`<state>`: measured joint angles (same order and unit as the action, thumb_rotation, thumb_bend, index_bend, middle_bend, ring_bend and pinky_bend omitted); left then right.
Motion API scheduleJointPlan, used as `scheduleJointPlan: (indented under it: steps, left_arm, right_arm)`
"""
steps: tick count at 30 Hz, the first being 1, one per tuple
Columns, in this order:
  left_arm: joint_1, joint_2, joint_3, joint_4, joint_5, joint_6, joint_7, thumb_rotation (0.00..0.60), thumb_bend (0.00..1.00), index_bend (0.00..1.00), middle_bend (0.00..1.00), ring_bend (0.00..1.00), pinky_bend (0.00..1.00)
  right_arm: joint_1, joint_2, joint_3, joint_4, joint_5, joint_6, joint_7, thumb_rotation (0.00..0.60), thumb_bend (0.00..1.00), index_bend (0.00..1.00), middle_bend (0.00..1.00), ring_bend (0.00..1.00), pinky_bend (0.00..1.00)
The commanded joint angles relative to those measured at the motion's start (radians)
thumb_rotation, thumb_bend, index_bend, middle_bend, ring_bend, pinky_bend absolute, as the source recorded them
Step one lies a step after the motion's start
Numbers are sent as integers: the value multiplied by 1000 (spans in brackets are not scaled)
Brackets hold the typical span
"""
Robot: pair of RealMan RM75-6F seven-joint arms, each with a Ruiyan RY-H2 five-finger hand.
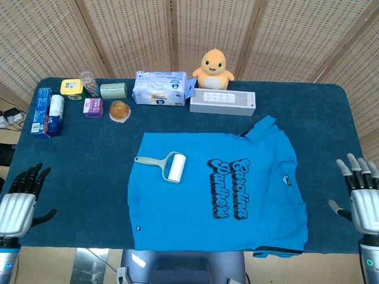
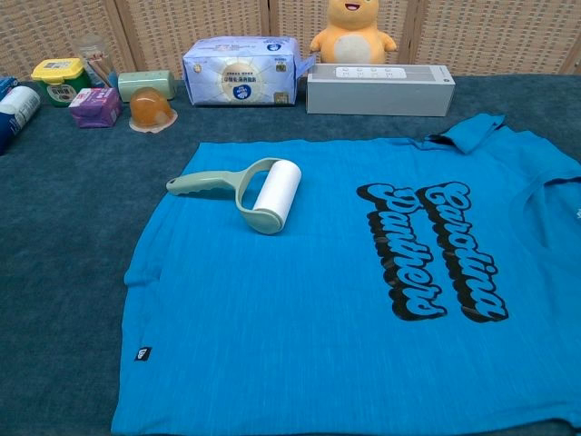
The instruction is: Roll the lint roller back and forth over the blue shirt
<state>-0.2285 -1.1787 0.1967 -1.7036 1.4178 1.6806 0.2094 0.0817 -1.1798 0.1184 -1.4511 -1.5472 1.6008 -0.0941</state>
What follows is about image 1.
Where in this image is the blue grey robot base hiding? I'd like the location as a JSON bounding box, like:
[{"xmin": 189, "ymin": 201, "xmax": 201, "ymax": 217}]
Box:
[{"xmin": 117, "ymin": 248, "xmax": 248, "ymax": 284}]

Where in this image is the black floor object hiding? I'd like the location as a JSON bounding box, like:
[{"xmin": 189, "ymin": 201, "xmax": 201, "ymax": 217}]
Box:
[{"xmin": 0, "ymin": 143, "xmax": 15, "ymax": 167}]

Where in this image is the blue printed t-shirt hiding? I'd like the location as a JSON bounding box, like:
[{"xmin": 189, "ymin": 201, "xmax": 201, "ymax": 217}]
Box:
[{"xmin": 127, "ymin": 115, "xmax": 309, "ymax": 259}]

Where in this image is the small purple box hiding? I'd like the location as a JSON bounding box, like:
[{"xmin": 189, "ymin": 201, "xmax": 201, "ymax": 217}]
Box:
[{"xmin": 83, "ymin": 97, "xmax": 105, "ymax": 119}]

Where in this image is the blue toothpaste box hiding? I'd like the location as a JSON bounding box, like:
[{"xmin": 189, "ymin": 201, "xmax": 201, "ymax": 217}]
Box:
[{"xmin": 30, "ymin": 87, "xmax": 53, "ymax": 139}]

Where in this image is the dark teal carpeted table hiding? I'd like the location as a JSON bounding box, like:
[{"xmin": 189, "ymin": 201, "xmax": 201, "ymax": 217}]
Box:
[{"xmin": 0, "ymin": 77, "xmax": 368, "ymax": 255}]

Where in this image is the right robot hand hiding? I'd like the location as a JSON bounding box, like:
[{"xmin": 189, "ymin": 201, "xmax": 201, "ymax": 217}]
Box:
[{"xmin": 327, "ymin": 153, "xmax": 379, "ymax": 237}]

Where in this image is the orange plush toy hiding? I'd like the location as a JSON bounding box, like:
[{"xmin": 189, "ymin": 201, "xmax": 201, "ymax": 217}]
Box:
[{"xmin": 192, "ymin": 49, "xmax": 236, "ymax": 91}]

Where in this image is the blue white tissue pack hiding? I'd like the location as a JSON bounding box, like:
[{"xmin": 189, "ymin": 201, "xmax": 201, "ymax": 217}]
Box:
[{"xmin": 131, "ymin": 70, "xmax": 198, "ymax": 107}]

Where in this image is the yellow lid container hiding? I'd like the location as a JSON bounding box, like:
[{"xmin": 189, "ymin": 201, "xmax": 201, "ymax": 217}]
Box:
[{"xmin": 60, "ymin": 78, "xmax": 86, "ymax": 101}]

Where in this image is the clear plastic jar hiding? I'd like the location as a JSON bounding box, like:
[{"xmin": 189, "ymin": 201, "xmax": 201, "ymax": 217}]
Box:
[{"xmin": 79, "ymin": 70, "xmax": 101, "ymax": 98}]

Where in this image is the pale green case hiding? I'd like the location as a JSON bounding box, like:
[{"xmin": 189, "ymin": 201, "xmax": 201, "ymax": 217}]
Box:
[{"xmin": 99, "ymin": 82, "xmax": 128, "ymax": 99}]

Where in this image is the power adapter with cables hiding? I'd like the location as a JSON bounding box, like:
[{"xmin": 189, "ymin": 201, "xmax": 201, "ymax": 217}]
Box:
[{"xmin": 0, "ymin": 106, "xmax": 26, "ymax": 130}]

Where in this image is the woven folding screen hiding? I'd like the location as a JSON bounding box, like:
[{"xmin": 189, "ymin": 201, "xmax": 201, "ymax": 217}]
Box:
[{"xmin": 0, "ymin": 0, "xmax": 379, "ymax": 157}]

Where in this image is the white blue tube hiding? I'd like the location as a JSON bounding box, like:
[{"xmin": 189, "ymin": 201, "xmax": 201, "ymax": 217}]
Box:
[{"xmin": 47, "ymin": 94, "xmax": 65, "ymax": 137}]

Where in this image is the pale green lint roller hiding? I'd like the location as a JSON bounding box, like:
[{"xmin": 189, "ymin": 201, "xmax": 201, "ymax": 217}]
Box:
[{"xmin": 133, "ymin": 151, "xmax": 187, "ymax": 184}]

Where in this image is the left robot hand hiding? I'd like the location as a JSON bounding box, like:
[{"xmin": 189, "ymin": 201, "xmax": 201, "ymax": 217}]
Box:
[{"xmin": 0, "ymin": 162, "xmax": 57, "ymax": 239}]

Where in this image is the grey power strip box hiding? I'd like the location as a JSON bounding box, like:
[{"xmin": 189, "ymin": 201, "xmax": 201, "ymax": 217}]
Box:
[{"xmin": 189, "ymin": 88, "xmax": 256, "ymax": 117}]

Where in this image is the orange jelly cup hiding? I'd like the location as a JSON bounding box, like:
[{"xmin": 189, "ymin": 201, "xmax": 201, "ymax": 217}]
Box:
[{"xmin": 108, "ymin": 100, "xmax": 131, "ymax": 124}]

